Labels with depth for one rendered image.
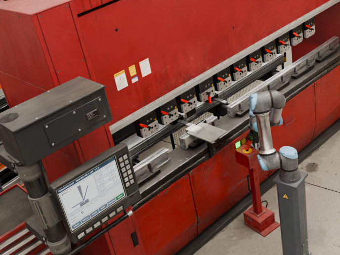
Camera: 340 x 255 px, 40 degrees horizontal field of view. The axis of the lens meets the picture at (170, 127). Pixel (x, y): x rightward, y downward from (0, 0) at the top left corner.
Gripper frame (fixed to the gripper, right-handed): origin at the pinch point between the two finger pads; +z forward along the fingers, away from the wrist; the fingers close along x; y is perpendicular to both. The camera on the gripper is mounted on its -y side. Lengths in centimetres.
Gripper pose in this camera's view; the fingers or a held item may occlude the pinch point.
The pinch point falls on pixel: (257, 149)
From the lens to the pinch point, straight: 378.0
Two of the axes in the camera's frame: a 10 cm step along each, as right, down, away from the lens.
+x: -7.9, 4.2, -4.5
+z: 1.3, 8.3, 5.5
